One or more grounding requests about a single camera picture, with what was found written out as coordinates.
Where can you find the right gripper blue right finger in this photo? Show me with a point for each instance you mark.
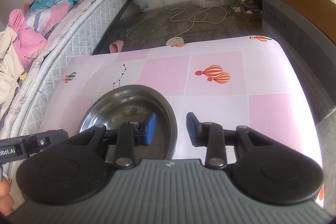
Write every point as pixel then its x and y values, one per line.
pixel 212 136

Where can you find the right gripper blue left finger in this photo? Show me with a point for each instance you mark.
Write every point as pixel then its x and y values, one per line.
pixel 129 136

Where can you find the small steel bowl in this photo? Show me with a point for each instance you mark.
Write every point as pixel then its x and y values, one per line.
pixel 132 103

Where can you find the person's left hand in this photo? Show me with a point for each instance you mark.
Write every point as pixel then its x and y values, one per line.
pixel 6 201

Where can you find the cream garment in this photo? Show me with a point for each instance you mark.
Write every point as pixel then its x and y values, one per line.
pixel 11 68

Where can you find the pink quilt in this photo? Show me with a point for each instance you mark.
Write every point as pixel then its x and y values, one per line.
pixel 31 29

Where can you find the white quilted mattress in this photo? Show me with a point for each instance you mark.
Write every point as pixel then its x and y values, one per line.
pixel 79 33

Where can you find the grey box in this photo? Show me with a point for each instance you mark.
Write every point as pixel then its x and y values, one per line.
pixel 310 52

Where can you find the long cardboard box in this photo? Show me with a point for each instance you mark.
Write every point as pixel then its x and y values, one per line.
pixel 319 12

